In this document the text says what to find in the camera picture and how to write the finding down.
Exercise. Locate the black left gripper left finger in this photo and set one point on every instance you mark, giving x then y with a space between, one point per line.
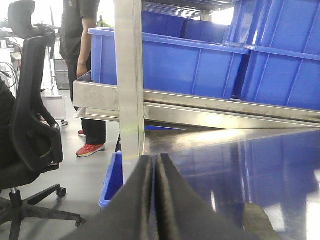
126 217

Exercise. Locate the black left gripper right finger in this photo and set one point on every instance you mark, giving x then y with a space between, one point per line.
181 214

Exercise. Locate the blue bin on floor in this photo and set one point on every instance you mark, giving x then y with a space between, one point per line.
113 180

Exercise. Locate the black office chair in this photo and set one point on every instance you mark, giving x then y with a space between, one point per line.
30 138

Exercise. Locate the blue plastic bin left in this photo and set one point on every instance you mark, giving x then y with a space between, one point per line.
185 66

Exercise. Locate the blue plastic bin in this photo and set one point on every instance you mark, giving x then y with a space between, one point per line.
185 66
283 40

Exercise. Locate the person in black clothes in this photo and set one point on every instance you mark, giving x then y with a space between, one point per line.
78 17

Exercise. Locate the blue plastic bin right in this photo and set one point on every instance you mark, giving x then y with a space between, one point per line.
283 40

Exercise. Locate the stainless steel rack frame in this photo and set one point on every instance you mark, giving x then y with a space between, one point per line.
133 107

